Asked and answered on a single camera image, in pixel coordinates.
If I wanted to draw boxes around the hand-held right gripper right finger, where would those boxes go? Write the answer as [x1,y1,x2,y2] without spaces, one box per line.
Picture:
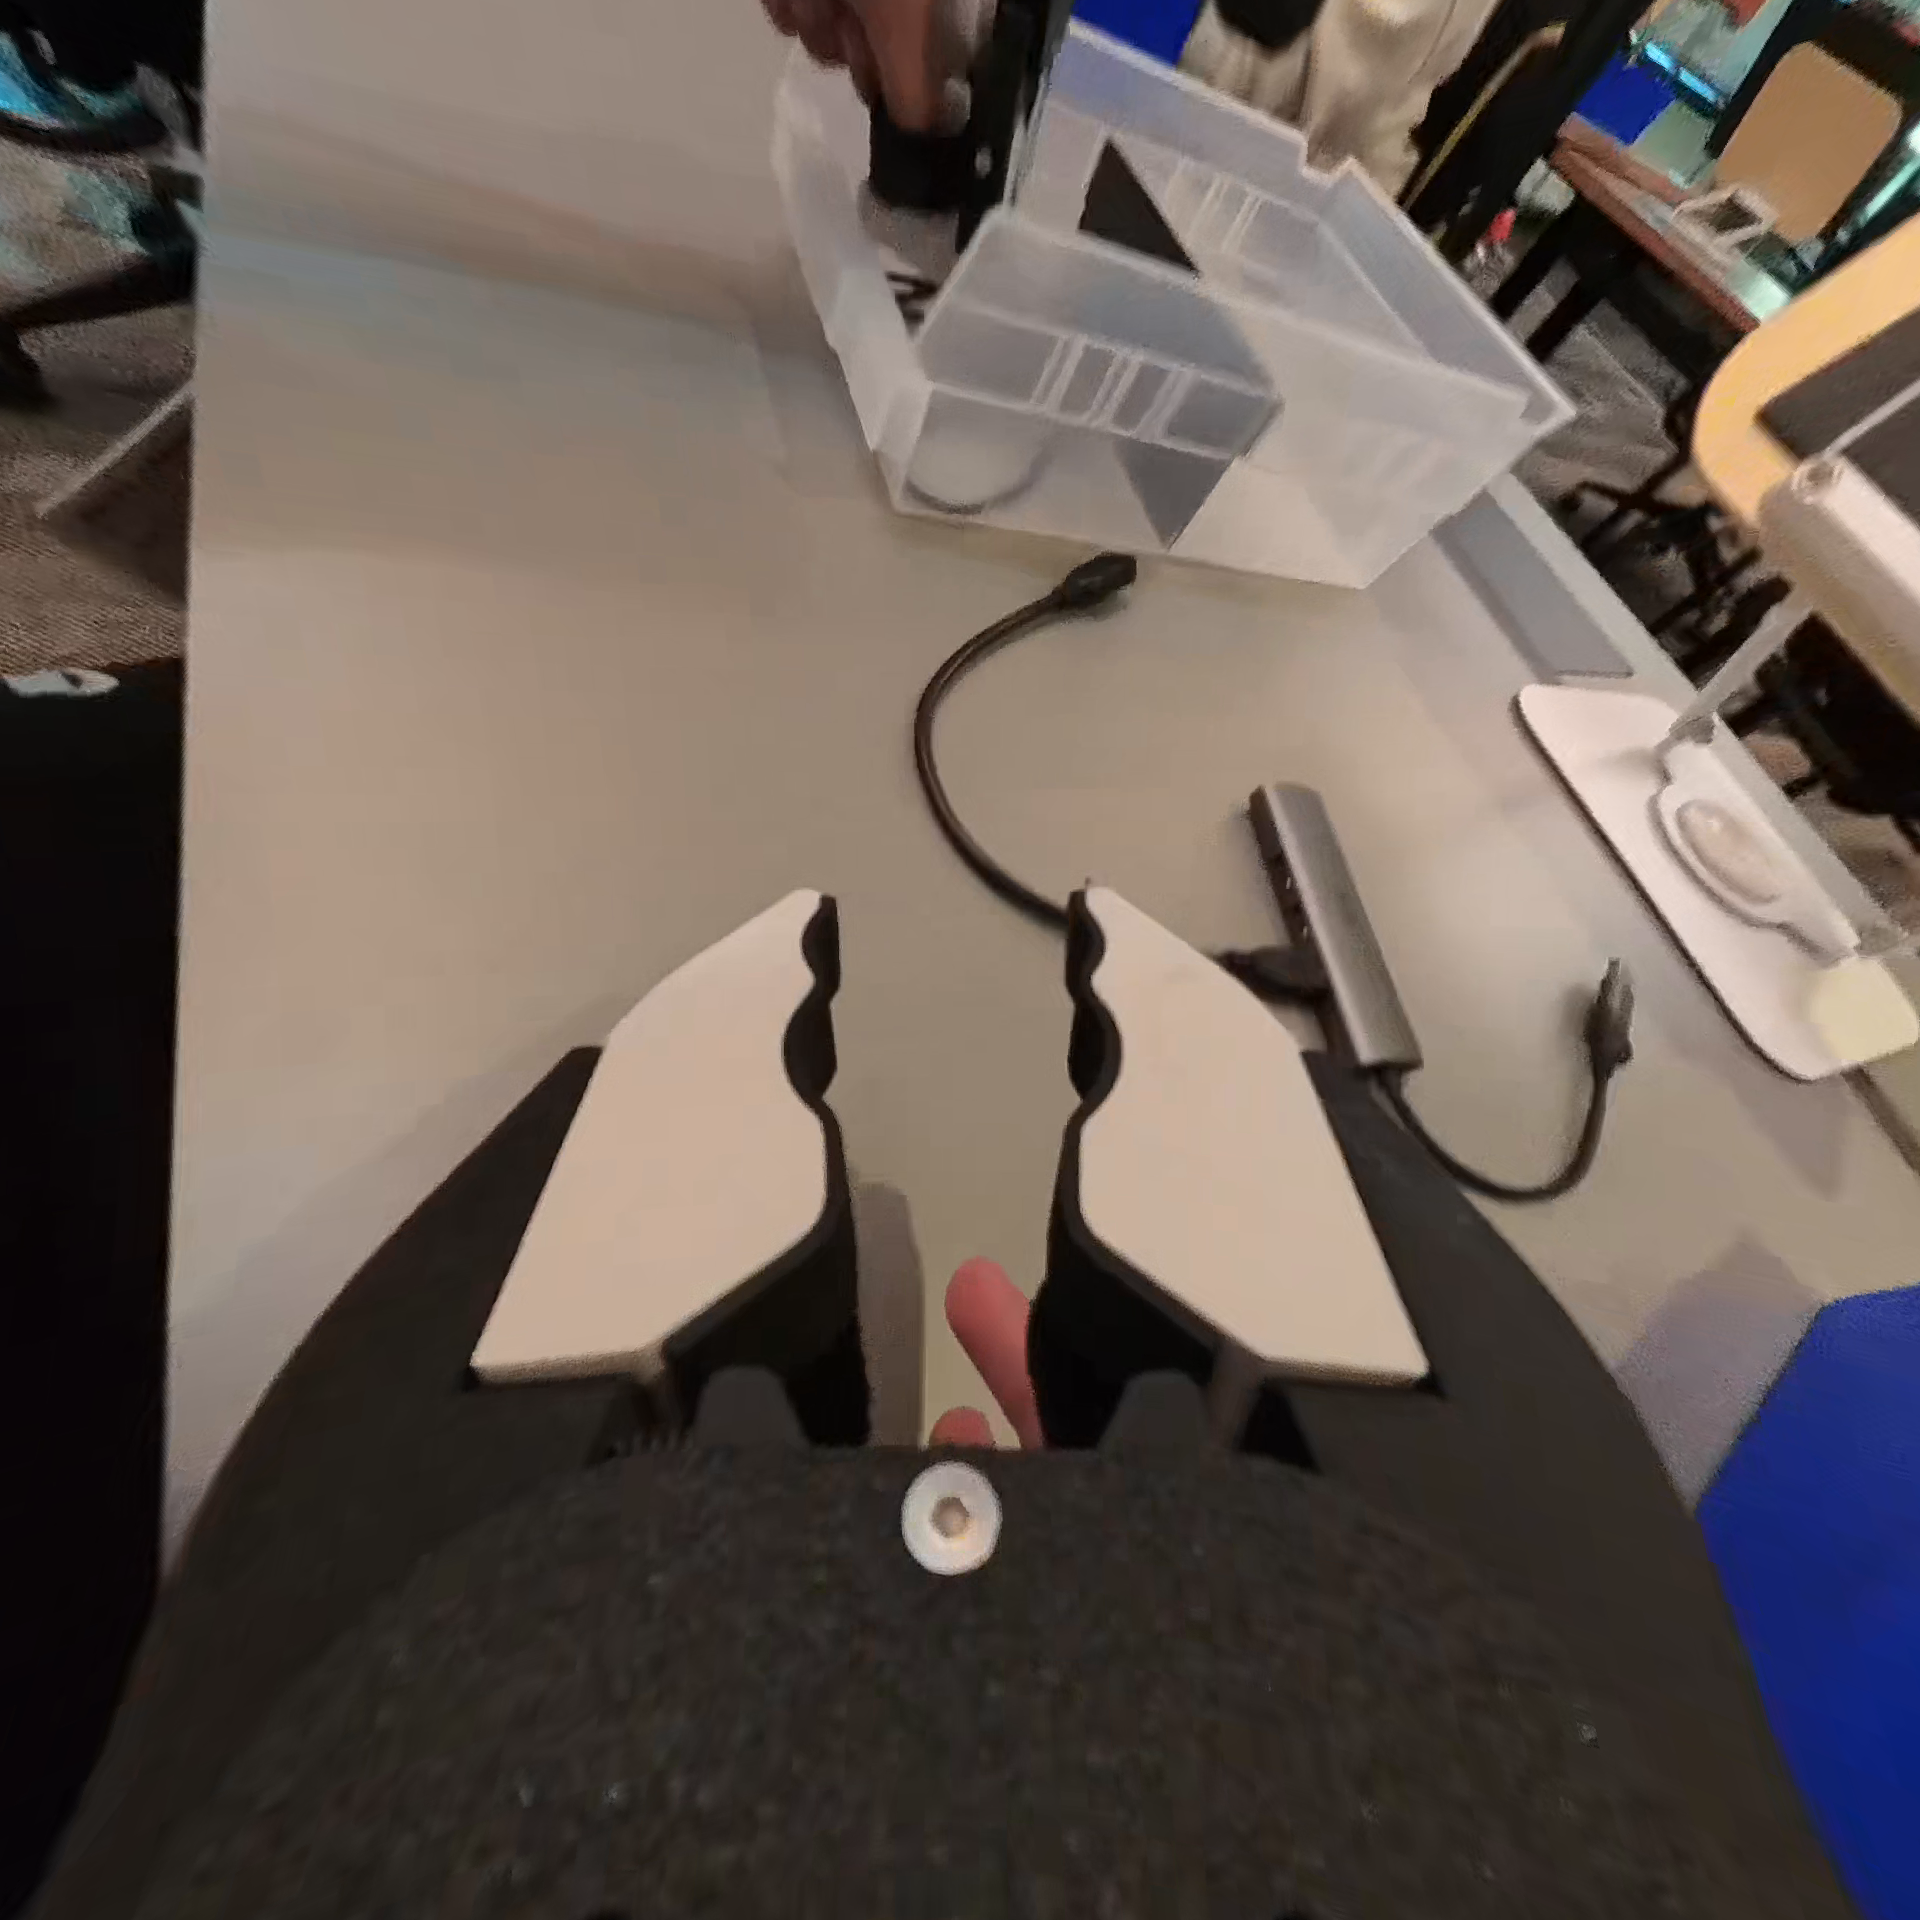
[1035,884,1433,1450]

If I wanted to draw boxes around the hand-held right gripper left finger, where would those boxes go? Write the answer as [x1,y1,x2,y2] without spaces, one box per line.
[468,889,875,1450]

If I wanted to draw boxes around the grey hub tail cable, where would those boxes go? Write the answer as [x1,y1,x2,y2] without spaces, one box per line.
[1380,961,1640,1203]

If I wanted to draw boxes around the clear plastic bin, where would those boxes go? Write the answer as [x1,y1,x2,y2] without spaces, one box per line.
[769,22,1578,590]

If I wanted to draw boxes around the thin black usb cable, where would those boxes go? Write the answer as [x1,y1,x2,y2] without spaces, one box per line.
[914,553,1330,1005]

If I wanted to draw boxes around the blue plastic bin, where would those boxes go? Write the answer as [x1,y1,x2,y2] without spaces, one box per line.
[1694,1286,1920,1920]

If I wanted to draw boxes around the grey desk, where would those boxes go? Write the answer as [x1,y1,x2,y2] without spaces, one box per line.
[163,0,1920,1652]

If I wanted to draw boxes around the wood framed black desk screen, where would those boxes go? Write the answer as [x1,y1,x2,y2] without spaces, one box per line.
[1693,224,1920,530]

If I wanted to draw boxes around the person's left hand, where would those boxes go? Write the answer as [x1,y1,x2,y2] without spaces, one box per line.
[757,0,993,134]

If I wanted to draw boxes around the person's right hand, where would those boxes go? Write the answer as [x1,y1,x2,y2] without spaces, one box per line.
[926,1256,1050,1454]

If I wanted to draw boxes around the black divider in clear bin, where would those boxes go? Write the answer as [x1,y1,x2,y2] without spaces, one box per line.
[1076,139,1289,555]

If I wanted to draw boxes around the wooden table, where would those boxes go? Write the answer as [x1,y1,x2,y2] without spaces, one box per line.
[1553,120,1764,341]

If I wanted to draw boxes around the grey desk cable flap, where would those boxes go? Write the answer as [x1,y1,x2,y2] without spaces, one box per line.
[1436,494,1639,681]

